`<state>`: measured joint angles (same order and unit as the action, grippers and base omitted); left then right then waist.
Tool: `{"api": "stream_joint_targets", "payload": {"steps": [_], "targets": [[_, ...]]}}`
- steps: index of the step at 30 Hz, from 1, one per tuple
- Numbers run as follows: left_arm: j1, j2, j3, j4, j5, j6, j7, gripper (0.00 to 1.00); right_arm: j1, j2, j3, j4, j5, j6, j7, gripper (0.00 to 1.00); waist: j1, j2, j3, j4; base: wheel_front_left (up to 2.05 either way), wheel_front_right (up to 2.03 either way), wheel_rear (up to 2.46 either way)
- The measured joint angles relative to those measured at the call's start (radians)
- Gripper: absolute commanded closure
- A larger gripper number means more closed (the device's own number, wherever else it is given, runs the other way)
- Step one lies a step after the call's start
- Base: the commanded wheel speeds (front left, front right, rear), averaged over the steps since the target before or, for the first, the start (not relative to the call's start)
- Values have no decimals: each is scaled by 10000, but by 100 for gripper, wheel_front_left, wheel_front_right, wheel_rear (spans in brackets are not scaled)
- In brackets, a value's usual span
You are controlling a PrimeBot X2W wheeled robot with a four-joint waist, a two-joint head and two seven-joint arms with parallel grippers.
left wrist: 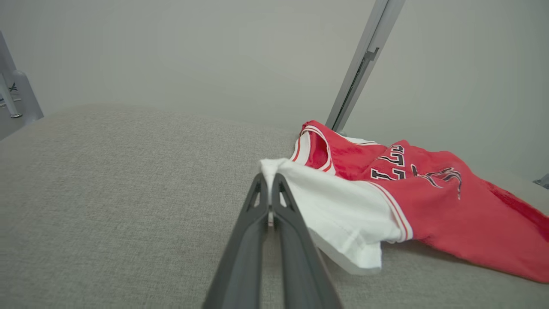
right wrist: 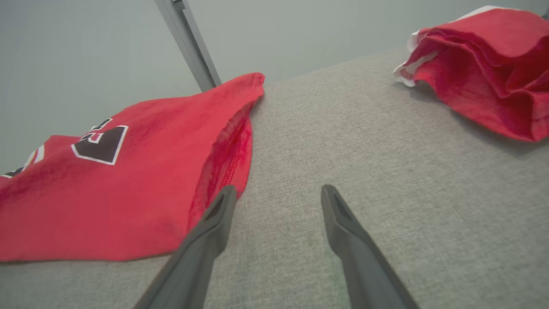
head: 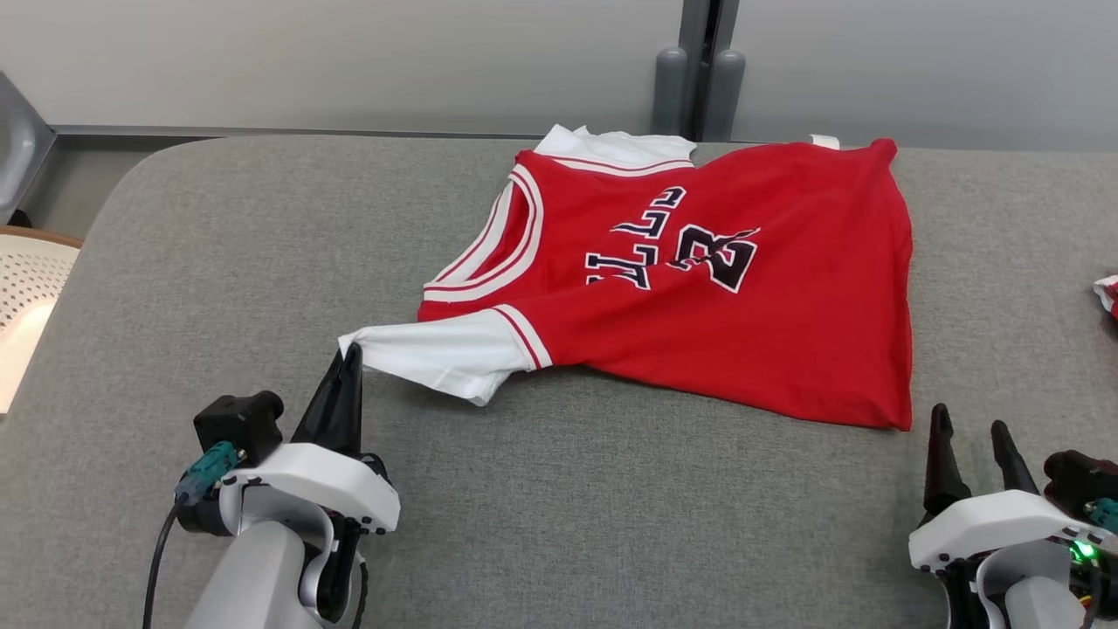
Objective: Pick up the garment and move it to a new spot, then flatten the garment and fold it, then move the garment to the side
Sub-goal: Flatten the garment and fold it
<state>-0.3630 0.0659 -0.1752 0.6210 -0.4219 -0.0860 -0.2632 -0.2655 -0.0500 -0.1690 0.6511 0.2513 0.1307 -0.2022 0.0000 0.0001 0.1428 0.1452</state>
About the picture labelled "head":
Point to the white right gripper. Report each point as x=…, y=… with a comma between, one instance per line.
x=996, y=524

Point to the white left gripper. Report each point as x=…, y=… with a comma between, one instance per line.
x=332, y=480

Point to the red shorts with white stripe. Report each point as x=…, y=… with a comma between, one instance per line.
x=1109, y=297

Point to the red basketball jersey white sleeves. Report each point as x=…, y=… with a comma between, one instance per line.
x=786, y=332

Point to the beige perforated laundry basket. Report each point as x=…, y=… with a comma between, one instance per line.
x=35, y=279

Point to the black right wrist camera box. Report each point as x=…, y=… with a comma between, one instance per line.
x=1079, y=476

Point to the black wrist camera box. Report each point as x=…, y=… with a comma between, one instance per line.
x=1079, y=476
x=236, y=424

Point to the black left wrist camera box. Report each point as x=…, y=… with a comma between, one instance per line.
x=236, y=424

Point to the teal right camera plug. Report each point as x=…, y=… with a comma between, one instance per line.
x=1105, y=514

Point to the teal camera plug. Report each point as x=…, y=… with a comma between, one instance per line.
x=205, y=467
x=1105, y=514

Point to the teal left camera plug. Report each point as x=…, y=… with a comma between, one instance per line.
x=205, y=467

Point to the grey metal partition post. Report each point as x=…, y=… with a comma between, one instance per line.
x=17, y=148
x=690, y=35

